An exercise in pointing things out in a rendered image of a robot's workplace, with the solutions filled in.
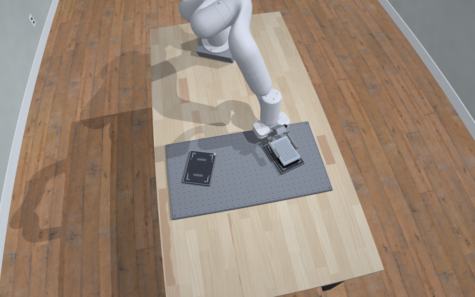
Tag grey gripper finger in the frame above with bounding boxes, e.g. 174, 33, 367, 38
284, 129, 298, 149
266, 132, 280, 158

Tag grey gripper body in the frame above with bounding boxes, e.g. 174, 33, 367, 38
253, 112, 290, 139

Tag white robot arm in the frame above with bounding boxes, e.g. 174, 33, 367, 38
179, 0, 287, 135

